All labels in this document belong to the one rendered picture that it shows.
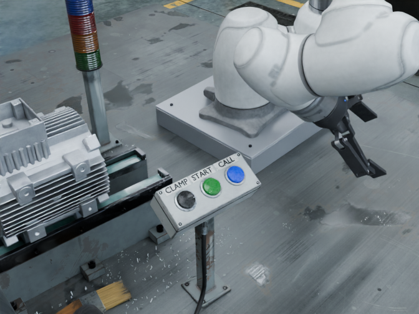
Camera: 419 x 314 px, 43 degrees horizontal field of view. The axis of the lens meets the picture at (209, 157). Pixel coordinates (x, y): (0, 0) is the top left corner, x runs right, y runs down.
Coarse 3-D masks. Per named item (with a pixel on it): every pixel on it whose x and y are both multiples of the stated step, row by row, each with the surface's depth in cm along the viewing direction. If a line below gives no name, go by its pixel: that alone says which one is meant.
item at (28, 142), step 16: (0, 112) 92; (16, 112) 92; (32, 112) 89; (0, 128) 88; (16, 128) 88; (32, 128) 86; (0, 144) 84; (16, 144) 86; (32, 144) 87; (48, 144) 89; (0, 160) 85; (16, 160) 87; (32, 160) 88
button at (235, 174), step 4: (232, 168) 87; (236, 168) 87; (240, 168) 88; (228, 172) 87; (232, 172) 87; (236, 172) 87; (240, 172) 87; (228, 176) 86; (232, 176) 86; (236, 176) 87; (240, 176) 87; (232, 180) 86; (236, 180) 86; (240, 180) 87
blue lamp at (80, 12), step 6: (66, 0) 116; (72, 0) 115; (78, 0) 115; (84, 0) 116; (90, 0) 117; (66, 6) 117; (72, 6) 116; (78, 6) 116; (84, 6) 117; (90, 6) 118; (72, 12) 117; (78, 12) 117; (84, 12) 117; (90, 12) 118
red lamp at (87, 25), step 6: (72, 18) 118; (78, 18) 118; (84, 18) 118; (90, 18) 119; (72, 24) 119; (78, 24) 119; (84, 24) 119; (90, 24) 120; (72, 30) 120; (78, 30) 119; (84, 30) 119; (90, 30) 120
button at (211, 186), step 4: (208, 180) 85; (212, 180) 85; (216, 180) 85; (204, 184) 84; (208, 184) 84; (212, 184) 85; (216, 184) 85; (204, 188) 84; (208, 188) 84; (212, 188) 84; (216, 188) 85; (220, 188) 85; (208, 192) 84; (212, 192) 84; (216, 192) 84
